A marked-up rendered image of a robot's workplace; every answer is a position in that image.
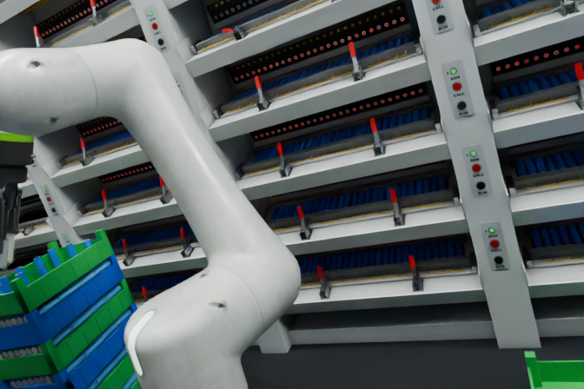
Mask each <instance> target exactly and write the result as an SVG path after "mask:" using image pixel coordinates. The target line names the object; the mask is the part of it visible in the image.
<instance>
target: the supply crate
mask: <svg viewBox="0 0 584 389"><path fill-rule="evenodd" d="M95 235H96V239H95V240H92V241H91V243H92V246H90V247H88V248H86V247H85V246H84V244H83V242H82V243H78V244H75V245H73V246H74V248H75V250H76V253H77V255H76V256H74V257H72V258H70V254H69V252H68V250H67V248H66V247H60V248H59V246H58V245H57V242H56V241H52V242H50V243H48V244H47V247H48V249H50V248H54V249H55V251H56V254H57V256H58V259H59V260H60V262H61V264H62V265H60V266H58V267H56V268H55V267H54V265H53V263H52V260H51V258H50V256H49V254H45V255H44V256H42V257H41V258H42V261H43V264H44V265H45V267H46V269H47V271H48V273H47V274H45V275H44V276H42V277H40V275H39V273H38V271H37V266H36V264H35V262H34V261H32V262H31V263H30V264H28V265H26V266H25V267H23V270H24V272H25V274H26V277H27V279H28V281H29V283H30V284H29V285H28V286H26V284H25V282H24V280H23V277H19V278H16V277H15V274H16V273H15V272H14V273H12V274H10V275H8V276H7V278H8V280H9V283H10V286H11V288H12V290H13V292H12V293H4V294H0V319H1V318H5V317H10V316H14V315H19V314H24V313H30V312H32V311H33V310H35V309H36V308H37V307H39V306H41V305H42V304H43V303H44V302H45V301H47V300H49V299H50V298H51V297H53V296H54V295H56V294H57V293H59V292H60V291H62V290H63V289H65V288H66V287H67V286H68V285H70V284H71V283H73V282H74V281H75V280H77V279H79V278H80V277H82V276H83V275H84V274H86V273H88V272H89V271H90V270H91V269H92V268H94V267H96V266H97V265H98V264H100V263H101V262H103V261H104V260H106V259H107V258H109V257H110V256H111V255H112V254H114V251H113V249H112V247H111V245H110V241H109V239H108V237H107V234H106V233H105V231H104V228H103V229H99V230H97V231H95Z"/></svg>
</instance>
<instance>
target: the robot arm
mask: <svg viewBox="0 0 584 389"><path fill-rule="evenodd" d="M103 116H109V117H113V118H116V119H117V120H119V121H120V122H121V123H122V124H123V125H124V126H125V128H126V129H127V130H128V131H129V132H130V133H131V135H132V136H133V137H134V139H135V140H136V142H137V143H138V145H139V146H140V147H141V149H142V150H143V152H144V153H145V154H146V156H147V157H148V158H149V160H150V161H151V163H152V164H153V166H154V167H155V169H156V171H157V172H158V174H159V175H160V176H161V177H162V179H163V181H164V183H165V184H166V186H167V187H168V189H169V191H170V193H171V194H172V195H173V197H174V198H175V200H176V202H177V204H178V206H179V208H180V209H181V210H182V213H183V214H184V216H185V218H186V220H187V221H188V223H189V225H190V227H191V229H192V230H193V232H194V234H195V236H196V238H197V240H198V242H199V244H200V246H201V248H202V250H203V252H204V254H205V256H206V258H207V260H208V262H209V264H208V266H207V268H205V269H204V270H202V271H201V272H200V273H198V274H196V275H194V276H192V277H190V278H188V279H187V280H185V281H183V282H181V283H180V284H178V285H176V286H174V287H172V288H170V289H168V290H166V291H164V292H163V293H160V294H158V295H157V296H155V297H154V298H152V299H150V300H148V301H147V302H145V303H144V304H143V305H141V306H140V307H139V308H138V309H137V310H136V311H135V312H134V313H133V314H132V316H131V317H130V318H129V321H128V322H127V325H126V327H125V330H124V336H123V338H124V344H125V346H126V349H127V351H128V354H129V358H130V360H131V363H132V366H133V368H134V370H135V373H136V376H137V379H138V381H139V384H140V387H141V388H142V389H248V383H247V380H246V378H245V374H244V371H243V369H242V364H241V357H242V354H243V353H244V351H245V350H247V349H248V348H249V347H250V346H251V345H252V344H253V343H254V342H255V341H256V340H257V339H258V338H259V337H260V336H261V335H262V334H263V333H265V332H266V331H267V330H268V329H269V328H270V327H271V326H272V325H273V324H274V323H275V322H276V321H277V320H278V319H279V318H280V317H281V316H282V315H284V314H285V313H286V312H287V311H288V310H289V309H290V308H291V307H292V305H293V304H294V303H295V300H296V298H297V296H298V294H299V291H300V287H301V271H300V268H299V265H298V262H297V260H296V258H295V256H294V255H293V254H292V253H291V252H290V251H289V250H288V248H287V247H286V246H285V245H284V244H283V243H282V242H281V241H280V239H279V238H278V237H277V236H276V234H275V233H274V232H273V231H272V229H271V228H270V227H269V226H268V225H267V223H266V222H265V221H264V220H263V218H262V217H261V216H260V215H259V214H258V213H257V211H256V210H255V209H254V207H253V206H252V205H251V203H250V202H249V200H248V199H247V198H246V196H245V195H244V194H243V192H242V190H241V189H239V187H238V186H237V184H236V183H235V181H234V180H233V178H232V177H231V175H230V174H229V172H228V170H227V169H226V168H225V167H224V166H223V164H222V162H221V160H220V159H219V157H218V156H217V154H216V152H215V150H214V149H213V148H212V147H211V145H210V143H209V141H208V139H207V138H206V136H205V135H204V133H203V132H202V130H201V128H200V126H199V125H198V123H197V121H196V119H195V117H194V116H193V114H192V112H191V110H190V108H189V106H188V104H187V103H186V101H185V99H184V97H183V94H182V92H181V90H180V89H179V87H178V85H177V83H176V79H175V78H174V76H173V74H172V72H171V70H170V68H169V65H168V63H167V61H166V59H165V58H164V56H163V55H162V54H161V52H160V51H159V50H158V49H156V48H155V47H153V46H152V45H150V44H148V43H146V42H144V41H141V40H137V39H129V38H128V39H120V40H116V41H112V42H107V43H98V44H92V45H86V46H79V47H71V48H26V49H8V50H4V51H0V268H6V267H7V263H12V262H13V256H14V243H15V234H18V233H19V230H16V229H18V223H19V214H20V205H21V197H22V193H23V190H22V189H18V183H24V182H26V181H27V174H28V168H27V167H25V166H27V165H31V164H32V161H33V158H37V156H36V155H34V154H33V148H34V136H35V135H46V134H49V133H52V132H54V131H57V130H59V129H64V128H67V127H69V126H71V125H74V124H77V123H79V122H84V121H87V120H89V119H93V118H97V117H103Z"/></svg>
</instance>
